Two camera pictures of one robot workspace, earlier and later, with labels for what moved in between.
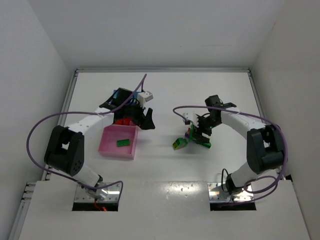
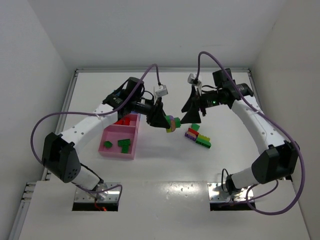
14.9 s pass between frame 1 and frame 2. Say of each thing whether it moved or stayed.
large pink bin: stayed
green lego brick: moved
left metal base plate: stayed
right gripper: moved
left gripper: moved
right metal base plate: stayed
